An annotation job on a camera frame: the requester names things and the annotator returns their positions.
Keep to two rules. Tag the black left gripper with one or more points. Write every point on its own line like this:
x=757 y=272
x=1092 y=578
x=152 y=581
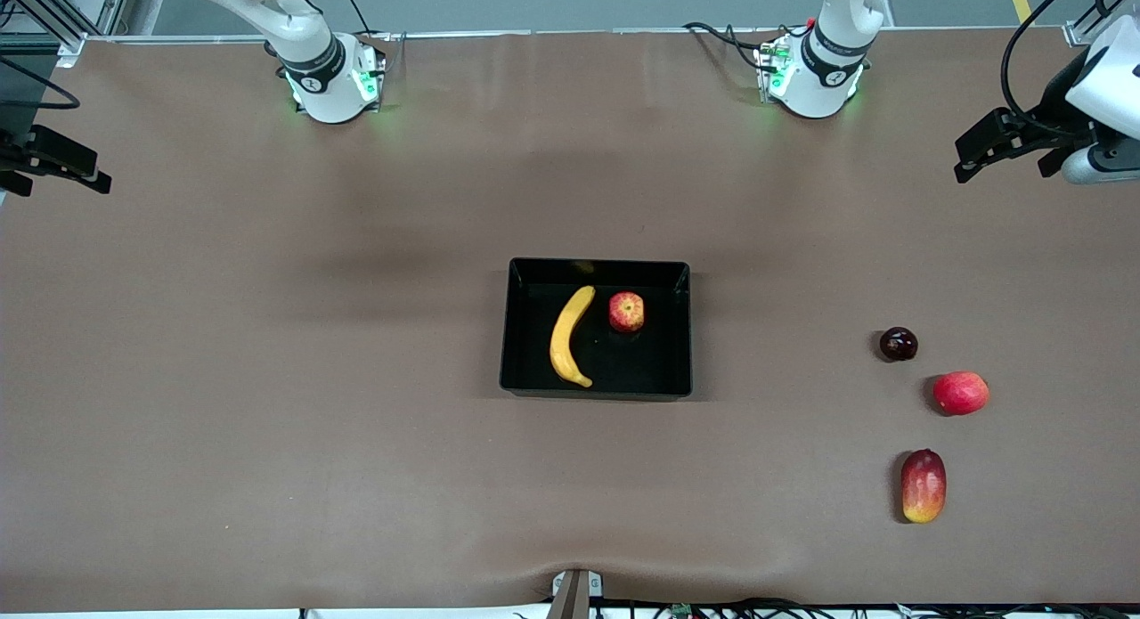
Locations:
x=1054 y=114

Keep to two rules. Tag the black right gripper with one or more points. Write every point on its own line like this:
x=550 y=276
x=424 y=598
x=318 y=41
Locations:
x=20 y=152

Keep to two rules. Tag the red yellow striped apple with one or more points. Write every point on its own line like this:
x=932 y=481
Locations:
x=626 y=312

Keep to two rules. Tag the black plastic box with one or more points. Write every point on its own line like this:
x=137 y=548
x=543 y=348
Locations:
x=641 y=370

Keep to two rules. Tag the yellow banana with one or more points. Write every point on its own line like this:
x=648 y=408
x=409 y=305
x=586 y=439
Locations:
x=563 y=343

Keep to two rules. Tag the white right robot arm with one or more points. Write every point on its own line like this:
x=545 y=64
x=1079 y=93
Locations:
x=321 y=85

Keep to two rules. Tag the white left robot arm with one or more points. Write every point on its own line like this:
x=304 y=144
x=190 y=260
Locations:
x=819 y=76

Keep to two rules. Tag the yellow floor tape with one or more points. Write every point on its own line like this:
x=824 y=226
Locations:
x=1019 y=0

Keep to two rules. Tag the dark purple plum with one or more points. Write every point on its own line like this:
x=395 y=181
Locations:
x=899 y=344

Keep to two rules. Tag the plain red apple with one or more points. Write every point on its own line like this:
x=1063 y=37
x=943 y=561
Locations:
x=961 y=394

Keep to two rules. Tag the brown table mat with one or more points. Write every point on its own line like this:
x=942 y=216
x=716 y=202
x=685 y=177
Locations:
x=267 y=378

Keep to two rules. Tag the red yellow mango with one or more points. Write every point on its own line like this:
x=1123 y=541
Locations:
x=924 y=485

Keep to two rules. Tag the aluminium frame profile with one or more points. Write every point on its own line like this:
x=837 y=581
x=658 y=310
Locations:
x=1091 y=18
x=53 y=13

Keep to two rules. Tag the metal camera mount clamp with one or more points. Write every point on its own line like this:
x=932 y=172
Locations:
x=576 y=594

